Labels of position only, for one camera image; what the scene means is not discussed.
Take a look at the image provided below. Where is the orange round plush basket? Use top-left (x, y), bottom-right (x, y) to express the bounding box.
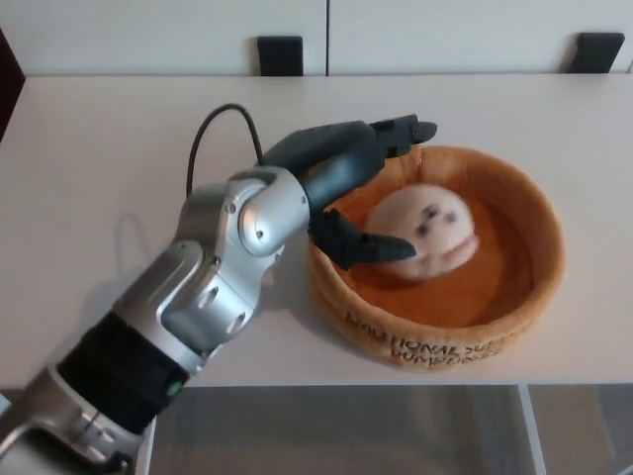
top-left (307, 142), bottom-right (565, 371)

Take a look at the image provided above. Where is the white table right leg frame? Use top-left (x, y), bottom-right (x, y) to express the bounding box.
top-left (515, 383), bottom-right (544, 475)

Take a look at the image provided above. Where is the white cabinet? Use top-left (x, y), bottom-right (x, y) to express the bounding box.
top-left (0, 0), bottom-right (633, 77)

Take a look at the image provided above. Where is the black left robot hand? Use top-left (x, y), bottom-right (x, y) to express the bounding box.
top-left (259, 113), bottom-right (439, 272)

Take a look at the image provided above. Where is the beige plush dumpling toy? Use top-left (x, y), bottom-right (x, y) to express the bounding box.
top-left (368, 183), bottom-right (480, 282)

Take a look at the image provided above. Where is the dark brown furniture panel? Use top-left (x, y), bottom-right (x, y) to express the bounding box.
top-left (0, 27), bottom-right (28, 144)

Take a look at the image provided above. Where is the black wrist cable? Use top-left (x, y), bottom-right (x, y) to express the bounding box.
top-left (185, 102), bottom-right (266, 197)

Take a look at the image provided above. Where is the black rectangular cabinet handle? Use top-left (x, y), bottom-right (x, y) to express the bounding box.
top-left (256, 35), bottom-right (305, 77)
top-left (576, 32), bottom-right (626, 75)

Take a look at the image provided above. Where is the white table leg frame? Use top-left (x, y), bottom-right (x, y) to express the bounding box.
top-left (515, 383), bottom-right (544, 475)
top-left (0, 389), bottom-right (160, 475)

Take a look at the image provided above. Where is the white table left leg frame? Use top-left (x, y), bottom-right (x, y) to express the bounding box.
top-left (0, 389), bottom-right (160, 475)

